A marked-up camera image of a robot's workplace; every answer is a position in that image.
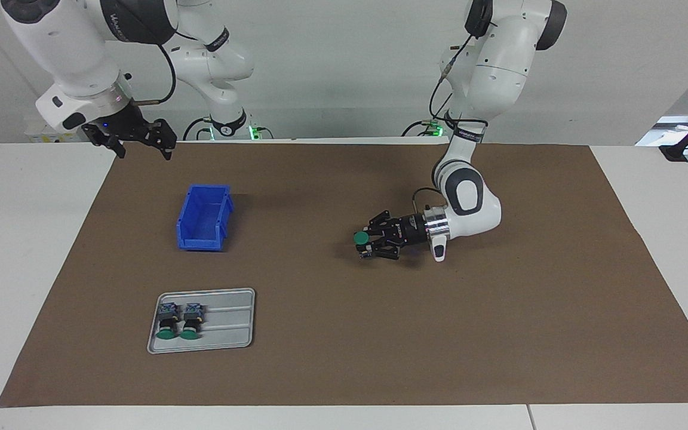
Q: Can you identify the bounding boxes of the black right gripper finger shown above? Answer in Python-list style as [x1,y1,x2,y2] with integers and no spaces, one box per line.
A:
[89,131,127,161]
[144,118,178,161]

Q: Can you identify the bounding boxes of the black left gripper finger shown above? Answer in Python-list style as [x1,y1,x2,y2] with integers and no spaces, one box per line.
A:
[358,241,403,262]
[367,209,404,235]

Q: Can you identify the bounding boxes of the green push button switch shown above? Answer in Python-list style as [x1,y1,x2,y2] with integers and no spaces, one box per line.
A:
[179,303,204,341]
[155,302,179,341]
[353,231,376,259]

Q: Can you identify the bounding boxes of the white yellow box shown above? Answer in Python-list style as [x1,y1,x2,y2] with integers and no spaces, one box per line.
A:
[24,122,91,144]

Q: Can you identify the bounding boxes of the brown table mat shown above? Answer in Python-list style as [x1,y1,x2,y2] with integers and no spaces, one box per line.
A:
[0,142,688,408]

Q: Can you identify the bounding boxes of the blue plastic storage bin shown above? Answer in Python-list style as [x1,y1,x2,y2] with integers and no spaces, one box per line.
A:
[176,184,235,252]

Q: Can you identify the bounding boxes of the silver metal tray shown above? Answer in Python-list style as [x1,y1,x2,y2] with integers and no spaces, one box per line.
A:
[146,288,256,355]

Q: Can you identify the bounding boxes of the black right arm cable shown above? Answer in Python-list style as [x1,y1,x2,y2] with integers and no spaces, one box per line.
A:
[131,41,177,108]

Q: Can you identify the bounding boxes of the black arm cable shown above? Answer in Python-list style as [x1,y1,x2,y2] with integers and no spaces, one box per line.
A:
[131,41,177,108]
[413,33,477,211]

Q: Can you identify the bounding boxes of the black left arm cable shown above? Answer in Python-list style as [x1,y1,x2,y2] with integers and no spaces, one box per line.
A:
[413,33,477,211]

